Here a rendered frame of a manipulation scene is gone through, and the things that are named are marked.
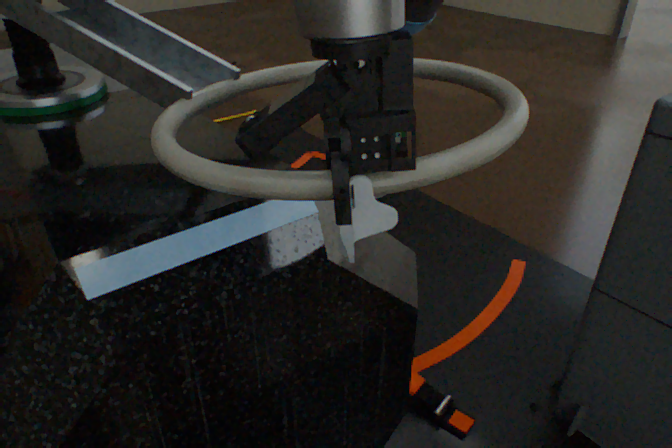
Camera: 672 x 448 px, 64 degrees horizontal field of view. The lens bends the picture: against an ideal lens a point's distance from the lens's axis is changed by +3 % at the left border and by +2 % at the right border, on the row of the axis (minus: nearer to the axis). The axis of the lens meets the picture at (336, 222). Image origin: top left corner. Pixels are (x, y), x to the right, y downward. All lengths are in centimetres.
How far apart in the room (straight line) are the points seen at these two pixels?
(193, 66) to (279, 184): 46
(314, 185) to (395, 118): 11
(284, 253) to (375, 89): 31
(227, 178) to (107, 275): 20
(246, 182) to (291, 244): 21
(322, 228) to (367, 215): 25
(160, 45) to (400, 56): 59
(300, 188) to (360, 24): 17
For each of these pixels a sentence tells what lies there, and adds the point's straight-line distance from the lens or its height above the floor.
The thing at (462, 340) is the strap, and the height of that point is 2.
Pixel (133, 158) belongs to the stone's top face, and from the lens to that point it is 88.
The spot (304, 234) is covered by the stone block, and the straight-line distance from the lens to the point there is 73.
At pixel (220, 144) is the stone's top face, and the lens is 89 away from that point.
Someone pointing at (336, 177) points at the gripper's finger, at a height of 96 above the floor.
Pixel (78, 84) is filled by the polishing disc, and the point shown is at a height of 85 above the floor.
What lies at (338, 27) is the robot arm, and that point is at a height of 108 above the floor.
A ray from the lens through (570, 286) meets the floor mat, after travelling 200.
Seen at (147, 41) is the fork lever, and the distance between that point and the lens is 101.
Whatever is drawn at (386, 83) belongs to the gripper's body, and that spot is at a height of 103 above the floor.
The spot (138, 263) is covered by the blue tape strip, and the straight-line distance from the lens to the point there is 67.
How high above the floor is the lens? 118
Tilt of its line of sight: 33 degrees down
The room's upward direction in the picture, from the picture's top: straight up
